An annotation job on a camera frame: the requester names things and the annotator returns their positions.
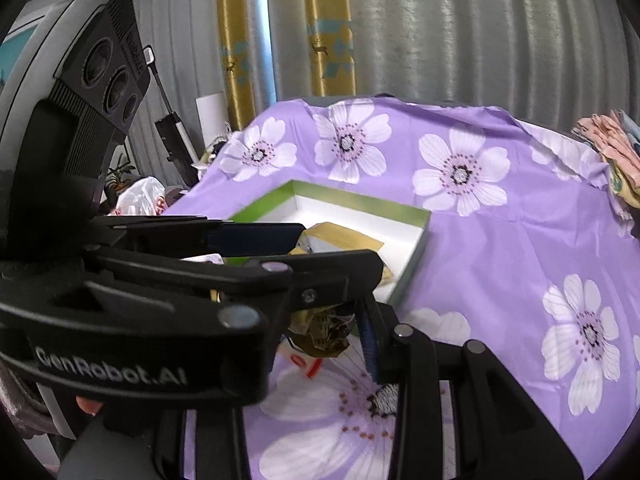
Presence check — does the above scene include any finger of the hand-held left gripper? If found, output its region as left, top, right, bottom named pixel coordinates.
left=107, top=215, right=307, bottom=262
left=85, top=249, right=387, bottom=322

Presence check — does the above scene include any potted green plant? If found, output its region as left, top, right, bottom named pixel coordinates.
left=106, top=154, right=137, bottom=192

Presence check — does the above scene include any grey pleated curtain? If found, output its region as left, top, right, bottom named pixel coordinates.
left=125, top=0, right=640, bottom=116

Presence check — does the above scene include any green cardboard box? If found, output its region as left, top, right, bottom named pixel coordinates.
left=229, top=178, right=432, bottom=307

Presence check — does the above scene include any white plastic bag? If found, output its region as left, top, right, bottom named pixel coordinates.
left=116, top=176, right=167, bottom=217

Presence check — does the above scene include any white board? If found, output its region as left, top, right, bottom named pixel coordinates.
left=194, top=91, right=232, bottom=137

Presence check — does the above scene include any gold patterned curtain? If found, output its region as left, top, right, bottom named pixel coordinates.
left=299, top=0, right=357, bottom=97
left=215, top=0, right=257, bottom=132

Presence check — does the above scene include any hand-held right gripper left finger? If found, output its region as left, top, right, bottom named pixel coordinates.
left=151, top=405, right=252, bottom=480

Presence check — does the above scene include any pile of small snack packets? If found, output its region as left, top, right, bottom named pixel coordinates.
left=290, top=221, right=397, bottom=289

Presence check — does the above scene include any black stick vacuum cleaner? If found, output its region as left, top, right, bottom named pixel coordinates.
left=142, top=47, right=199, bottom=187

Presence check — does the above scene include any person's left hand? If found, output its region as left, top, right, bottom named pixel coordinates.
left=75, top=394, right=104, bottom=417

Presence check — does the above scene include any stack of folded cloths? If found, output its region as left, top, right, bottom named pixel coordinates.
left=571, top=109, right=640, bottom=239

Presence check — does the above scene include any gold snack wrapper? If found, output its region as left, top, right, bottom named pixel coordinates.
left=289, top=307, right=359, bottom=360

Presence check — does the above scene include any purple floral cloth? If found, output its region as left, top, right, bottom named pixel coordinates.
left=182, top=96, right=640, bottom=480

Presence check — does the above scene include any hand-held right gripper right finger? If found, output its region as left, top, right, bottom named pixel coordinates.
left=359, top=300, right=584, bottom=480

